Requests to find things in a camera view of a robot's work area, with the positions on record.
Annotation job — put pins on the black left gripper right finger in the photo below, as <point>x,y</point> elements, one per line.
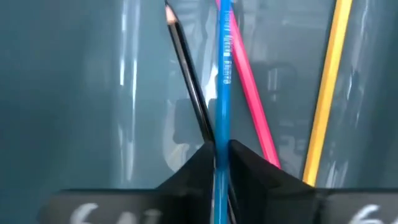
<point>280,199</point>

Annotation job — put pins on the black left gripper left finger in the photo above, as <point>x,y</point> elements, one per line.
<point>174,202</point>

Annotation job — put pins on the pink pencil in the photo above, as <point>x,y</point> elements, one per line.
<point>252,93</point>

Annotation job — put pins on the yellow pencil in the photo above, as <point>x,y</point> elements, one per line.
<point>326,93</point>

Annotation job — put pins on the blue pencil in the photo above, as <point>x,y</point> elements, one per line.
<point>223,93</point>

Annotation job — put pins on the black pencil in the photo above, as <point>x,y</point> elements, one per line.
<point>189,77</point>

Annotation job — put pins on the teal plastic bin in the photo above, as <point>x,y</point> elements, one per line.
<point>62,93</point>

